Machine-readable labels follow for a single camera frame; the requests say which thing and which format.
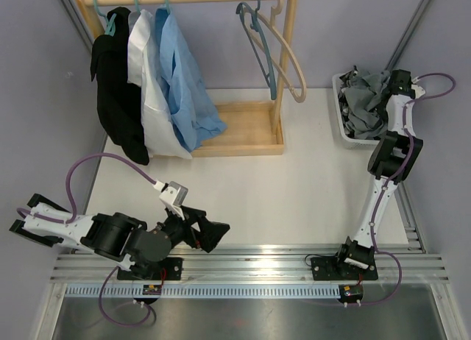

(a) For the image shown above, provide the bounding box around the grey shirt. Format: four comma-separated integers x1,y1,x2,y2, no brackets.
338,66,390,140

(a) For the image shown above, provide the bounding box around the wooden clothes rack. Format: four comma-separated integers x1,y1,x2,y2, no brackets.
74,0,300,157

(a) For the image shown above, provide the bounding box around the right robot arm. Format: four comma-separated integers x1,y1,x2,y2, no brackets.
333,70,423,280

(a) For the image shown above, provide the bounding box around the blue-grey hanger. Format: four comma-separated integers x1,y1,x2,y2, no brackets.
235,0,277,101

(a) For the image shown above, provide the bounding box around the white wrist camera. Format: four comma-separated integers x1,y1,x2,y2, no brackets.
411,77,426,99
153,180,188,220

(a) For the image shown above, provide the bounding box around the white plastic basket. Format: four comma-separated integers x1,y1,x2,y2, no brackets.
328,74,379,149

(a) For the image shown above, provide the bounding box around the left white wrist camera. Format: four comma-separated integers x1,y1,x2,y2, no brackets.
153,180,188,220

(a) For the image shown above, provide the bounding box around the teal hanger of white shirt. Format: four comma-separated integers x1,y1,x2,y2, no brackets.
133,0,141,14

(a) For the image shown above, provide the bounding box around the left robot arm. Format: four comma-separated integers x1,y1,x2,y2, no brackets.
10,194,230,280

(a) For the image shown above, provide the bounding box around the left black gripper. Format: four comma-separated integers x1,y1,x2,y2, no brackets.
158,205,230,253

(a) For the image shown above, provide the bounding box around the light blue shirt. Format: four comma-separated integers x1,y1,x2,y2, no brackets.
155,8,227,152

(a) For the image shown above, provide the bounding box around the wooden hanger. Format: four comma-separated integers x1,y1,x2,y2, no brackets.
249,0,307,107

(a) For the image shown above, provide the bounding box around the black white checkered shirt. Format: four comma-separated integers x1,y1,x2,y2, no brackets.
338,65,369,140

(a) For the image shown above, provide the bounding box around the aluminium mounting rail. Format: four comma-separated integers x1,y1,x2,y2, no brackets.
49,243,450,300

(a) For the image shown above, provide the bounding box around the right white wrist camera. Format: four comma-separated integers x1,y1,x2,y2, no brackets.
411,77,426,99

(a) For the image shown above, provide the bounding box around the teal hanger of black shirt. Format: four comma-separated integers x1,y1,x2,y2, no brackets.
93,0,116,36

